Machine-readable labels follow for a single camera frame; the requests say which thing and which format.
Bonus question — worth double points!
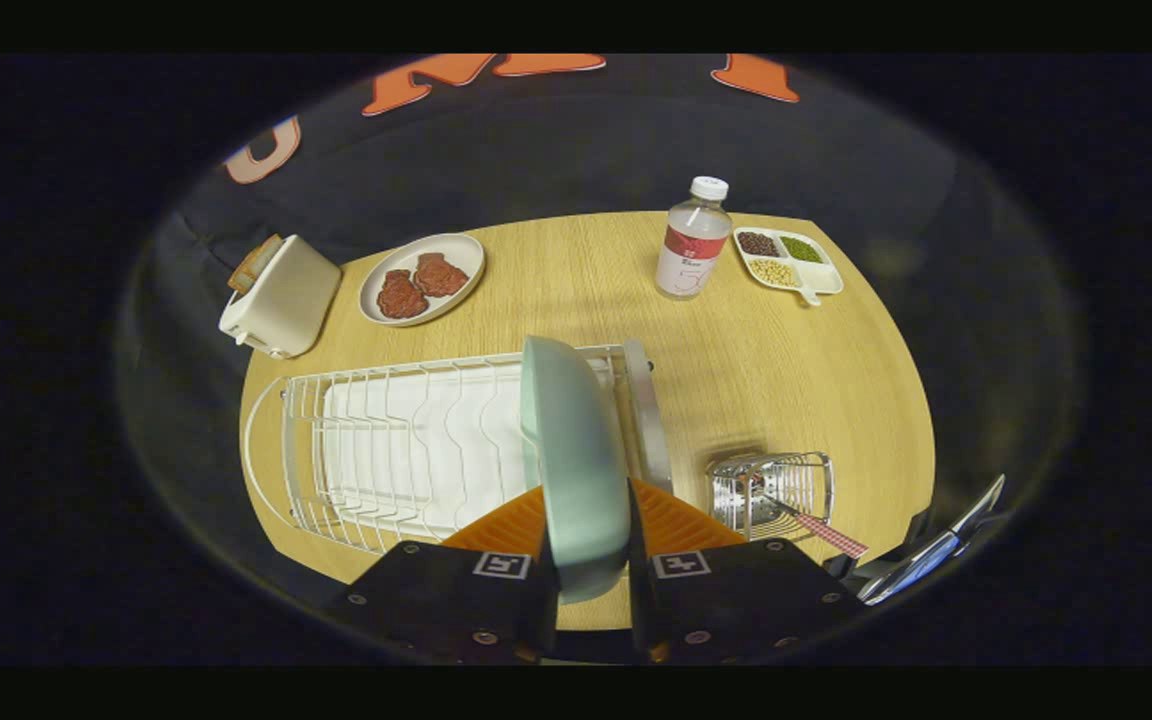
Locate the clear bottle with red label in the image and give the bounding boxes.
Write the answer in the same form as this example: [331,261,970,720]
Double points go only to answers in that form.
[654,176,734,301]

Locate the dark grey chair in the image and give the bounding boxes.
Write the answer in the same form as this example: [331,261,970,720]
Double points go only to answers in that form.
[826,474,1009,607]

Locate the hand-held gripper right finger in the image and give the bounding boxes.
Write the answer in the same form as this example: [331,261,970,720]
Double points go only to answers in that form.
[626,478,869,666]

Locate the spoon with red checkered handle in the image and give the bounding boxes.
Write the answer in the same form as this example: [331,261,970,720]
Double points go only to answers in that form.
[736,470,870,560]

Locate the brown toast slices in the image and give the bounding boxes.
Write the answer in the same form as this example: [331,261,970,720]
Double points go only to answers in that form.
[228,234,284,294]

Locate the white wire dish rack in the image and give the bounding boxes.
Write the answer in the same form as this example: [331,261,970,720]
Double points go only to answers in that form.
[244,340,675,557]

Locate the white ribbed drain tray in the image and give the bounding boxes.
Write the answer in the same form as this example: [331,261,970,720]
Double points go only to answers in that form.
[321,362,537,541]

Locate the white toaster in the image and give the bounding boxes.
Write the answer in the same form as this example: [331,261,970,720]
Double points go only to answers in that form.
[218,234,343,360]

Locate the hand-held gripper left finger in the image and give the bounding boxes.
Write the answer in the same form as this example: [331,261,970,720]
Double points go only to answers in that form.
[324,485,562,666]

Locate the white divided tray with beans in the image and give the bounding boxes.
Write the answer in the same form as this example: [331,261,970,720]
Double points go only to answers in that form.
[733,227,845,307]

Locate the metal wire basket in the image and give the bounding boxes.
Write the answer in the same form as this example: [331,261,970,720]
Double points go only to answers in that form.
[706,450,835,541]

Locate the light green plate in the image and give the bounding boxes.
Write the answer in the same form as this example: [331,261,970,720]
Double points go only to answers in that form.
[520,335,632,604]

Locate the white oval plate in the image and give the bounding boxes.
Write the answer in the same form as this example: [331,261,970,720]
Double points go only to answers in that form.
[358,233,487,328]

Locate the brown meat piece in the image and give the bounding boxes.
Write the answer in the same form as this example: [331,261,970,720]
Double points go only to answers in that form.
[412,252,470,298]
[376,269,430,321]

